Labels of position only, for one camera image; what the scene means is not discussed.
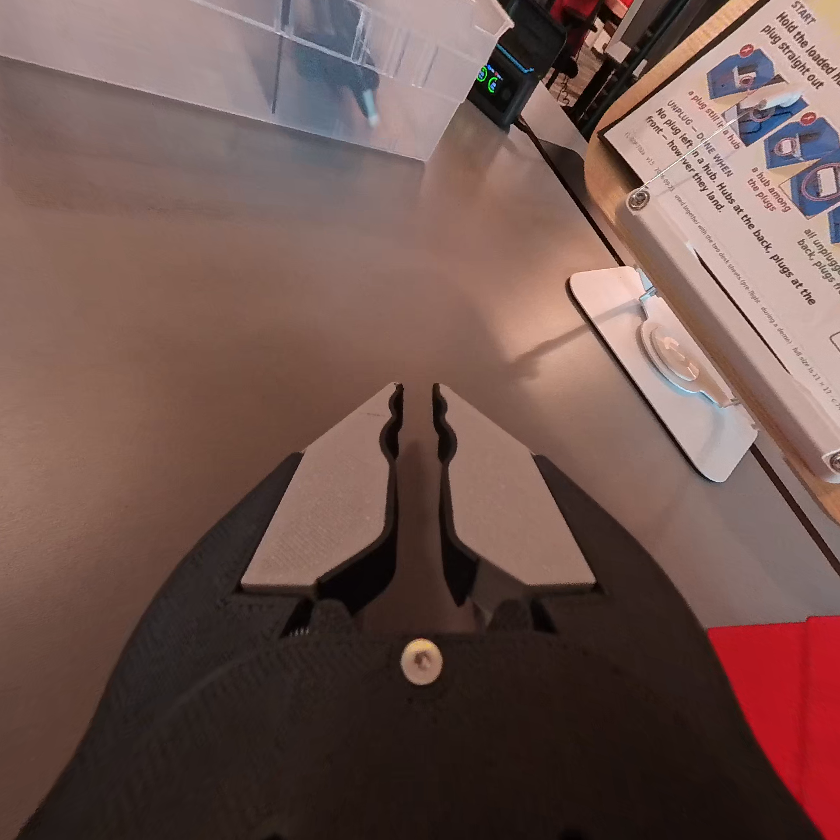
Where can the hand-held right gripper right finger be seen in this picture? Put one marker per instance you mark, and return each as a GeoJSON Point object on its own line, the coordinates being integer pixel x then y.
{"type": "Point", "coordinates": [512, 512]}

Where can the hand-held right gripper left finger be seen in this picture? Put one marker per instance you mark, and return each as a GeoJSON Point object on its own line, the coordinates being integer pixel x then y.
{"type": "Point", "coordinates": [328, 512]}

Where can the red plastic bin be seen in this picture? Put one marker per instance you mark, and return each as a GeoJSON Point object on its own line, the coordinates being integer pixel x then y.
{"type": "Point", "coordinates": [781, 709]}

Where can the clear plastic bin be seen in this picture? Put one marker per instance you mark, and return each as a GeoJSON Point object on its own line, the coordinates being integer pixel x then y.
{"type": "Point", "coordinates": [164, 65]}

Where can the white board stand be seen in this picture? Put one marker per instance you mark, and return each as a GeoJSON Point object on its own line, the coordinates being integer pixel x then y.
{"type": "Point", "coordinates": [610, 308]}

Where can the black charging case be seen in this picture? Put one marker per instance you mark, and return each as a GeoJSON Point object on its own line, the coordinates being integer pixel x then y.
{"type": "Point", "coordinates": [518, 72]}

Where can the instruction sheet board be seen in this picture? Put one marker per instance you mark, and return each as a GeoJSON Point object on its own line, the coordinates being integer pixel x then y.
{"type": "Point", "coordinates": [754, 131]}

